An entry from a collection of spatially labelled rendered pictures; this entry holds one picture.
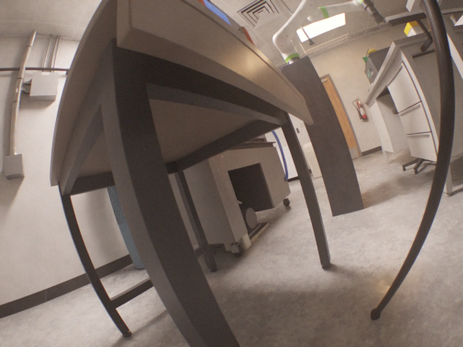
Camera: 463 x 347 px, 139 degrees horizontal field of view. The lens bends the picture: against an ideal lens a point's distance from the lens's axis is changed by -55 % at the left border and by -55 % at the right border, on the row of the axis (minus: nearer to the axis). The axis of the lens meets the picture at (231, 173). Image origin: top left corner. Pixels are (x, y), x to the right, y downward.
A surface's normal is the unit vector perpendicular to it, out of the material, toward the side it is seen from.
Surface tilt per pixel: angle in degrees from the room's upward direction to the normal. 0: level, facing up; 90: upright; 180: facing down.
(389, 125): 90
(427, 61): 90
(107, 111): 90
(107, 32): 180
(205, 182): 90
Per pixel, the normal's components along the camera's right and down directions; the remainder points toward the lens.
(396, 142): -0.53, 0.15
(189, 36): 0.79, -0.28
